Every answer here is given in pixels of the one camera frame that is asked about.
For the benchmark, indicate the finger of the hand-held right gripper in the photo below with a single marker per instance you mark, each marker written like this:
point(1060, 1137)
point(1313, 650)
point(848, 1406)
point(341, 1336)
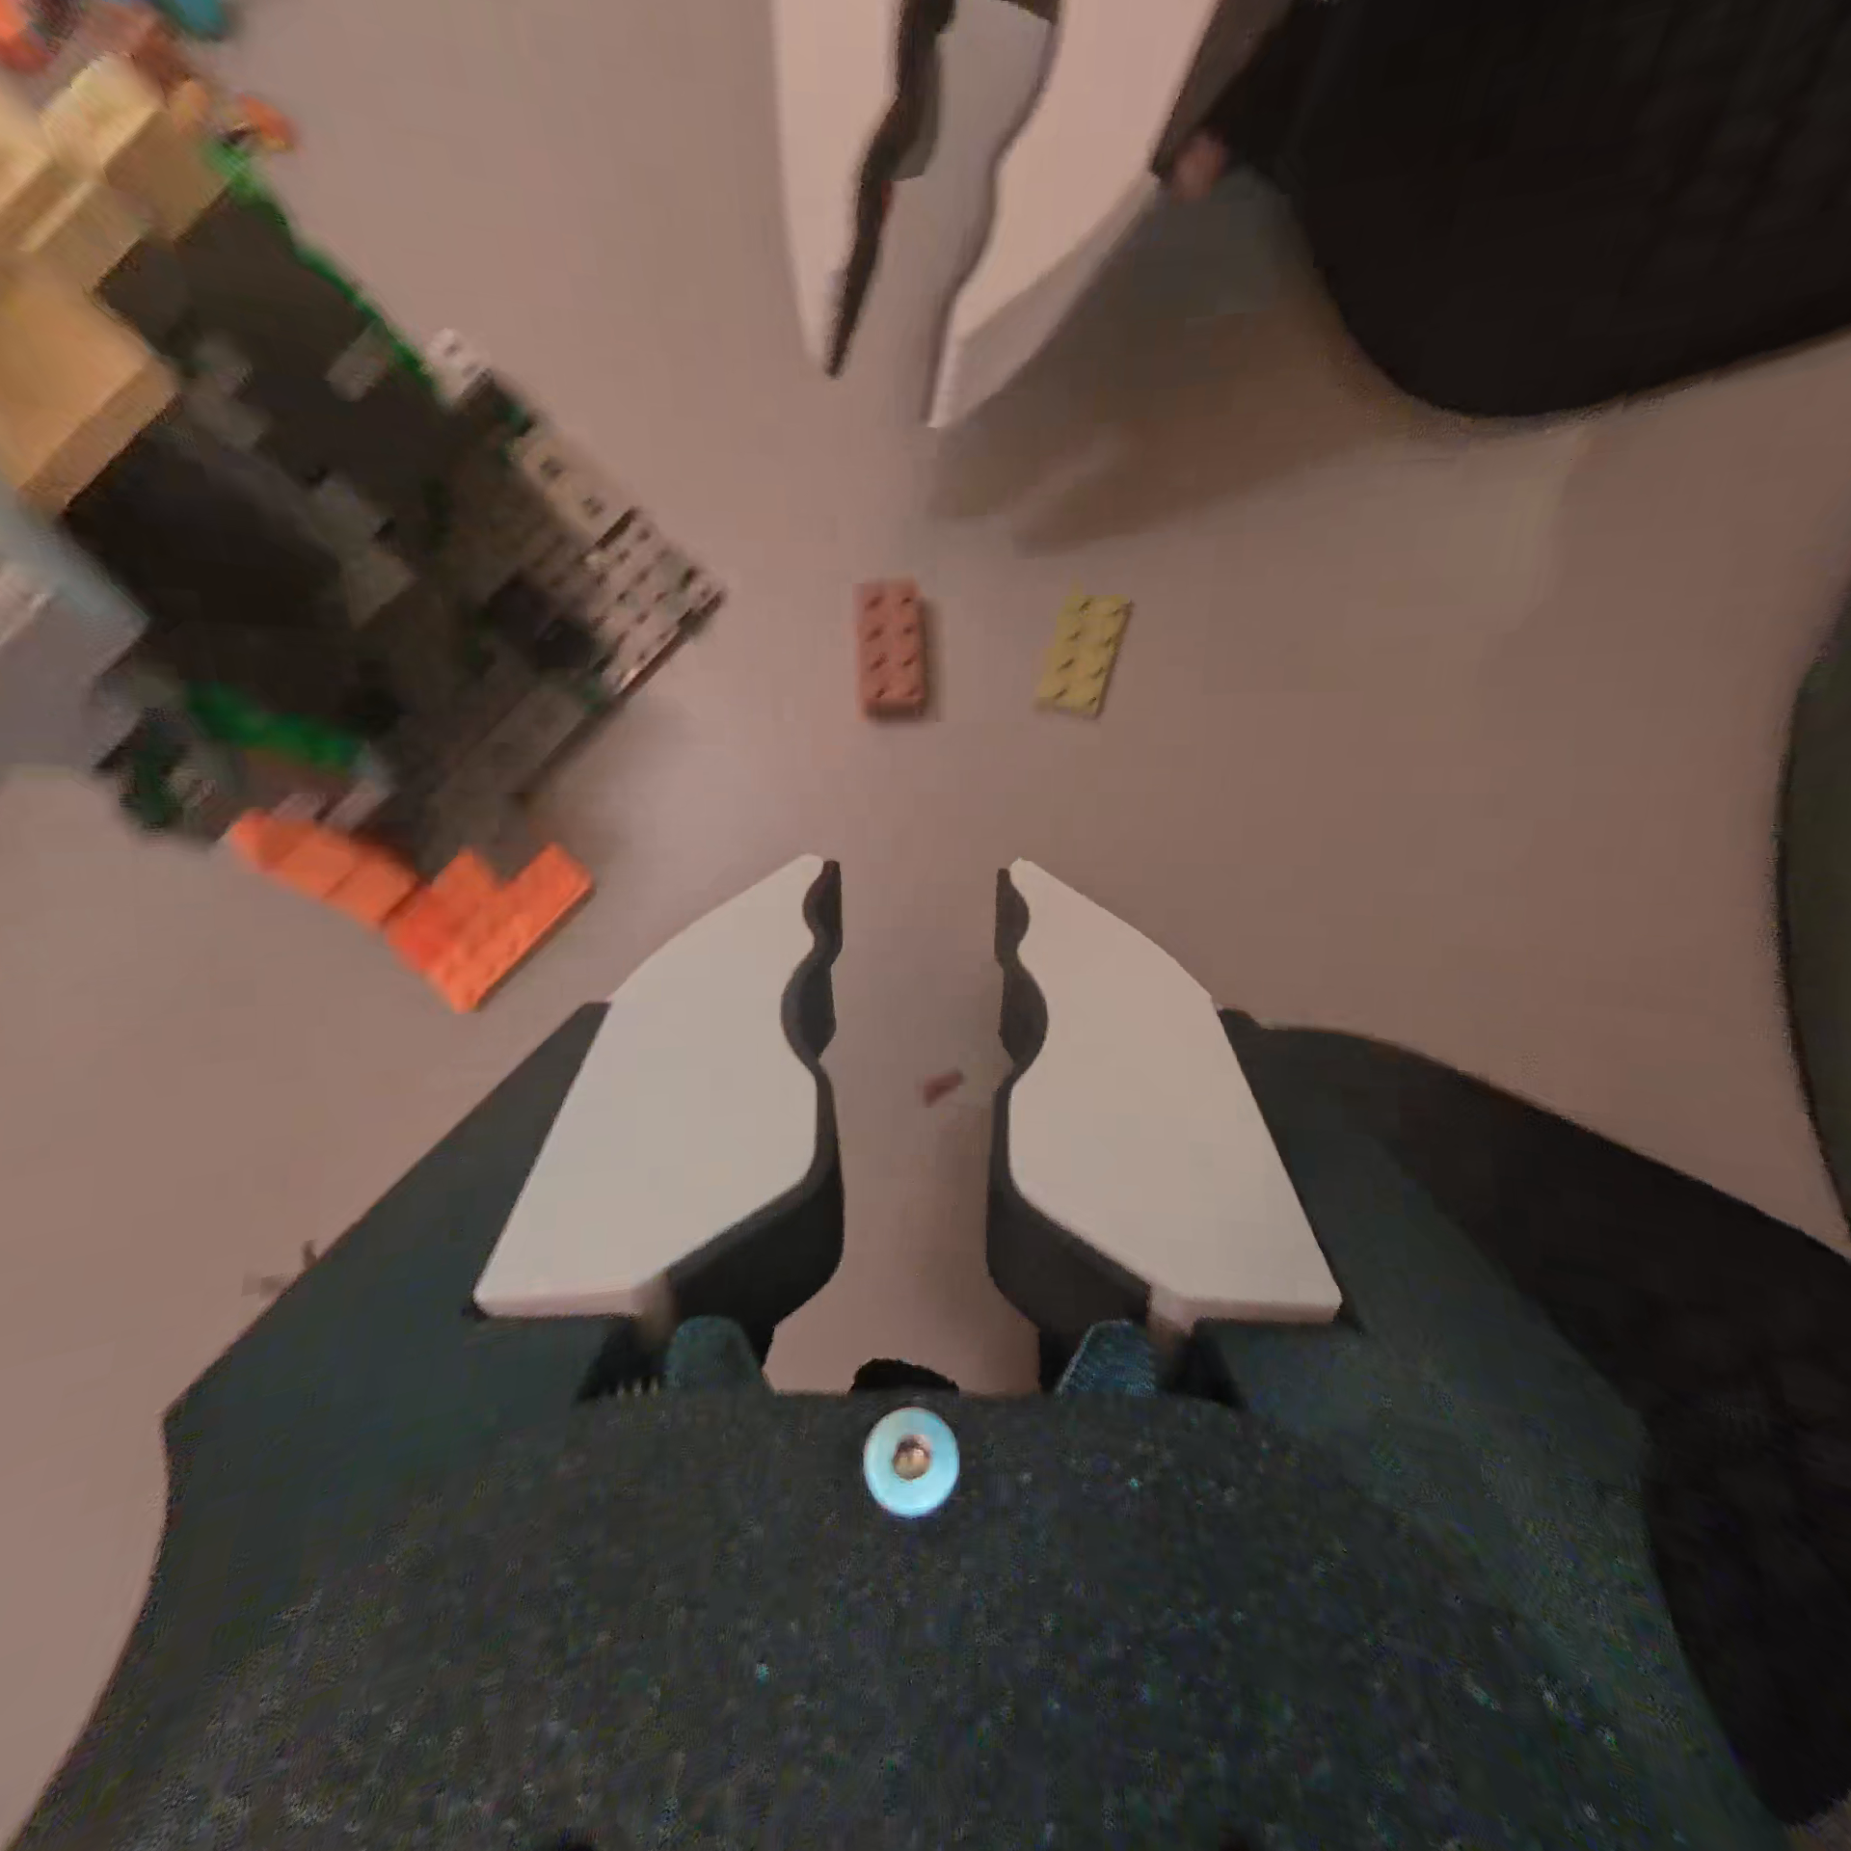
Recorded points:
point(818, 117)
point(1098, 129)

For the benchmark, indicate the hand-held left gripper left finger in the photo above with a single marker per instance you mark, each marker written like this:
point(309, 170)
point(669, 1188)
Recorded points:
point(666, 1145)

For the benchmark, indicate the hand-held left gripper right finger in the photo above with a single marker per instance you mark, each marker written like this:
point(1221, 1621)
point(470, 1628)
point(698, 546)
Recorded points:
point(1157, 1145)

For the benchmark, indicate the olive yellow brick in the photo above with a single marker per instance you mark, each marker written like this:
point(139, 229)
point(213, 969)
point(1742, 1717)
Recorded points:
point(1085, 654)

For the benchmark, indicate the brown toy brick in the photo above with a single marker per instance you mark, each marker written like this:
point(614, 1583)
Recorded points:
point(890, 650)

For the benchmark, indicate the toy brick model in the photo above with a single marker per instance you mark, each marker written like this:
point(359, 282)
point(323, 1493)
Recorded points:
point(292, 577)

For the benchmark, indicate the grey desk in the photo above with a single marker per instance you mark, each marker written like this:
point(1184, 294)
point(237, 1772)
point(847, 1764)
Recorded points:
point(1376, 724)

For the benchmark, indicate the person's right hand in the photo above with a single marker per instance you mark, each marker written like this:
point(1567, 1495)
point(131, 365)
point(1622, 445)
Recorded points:
point(1204, 167)

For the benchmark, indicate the black mesh office chair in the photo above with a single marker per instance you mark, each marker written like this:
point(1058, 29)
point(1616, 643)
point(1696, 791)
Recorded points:
point(1665, 1374)

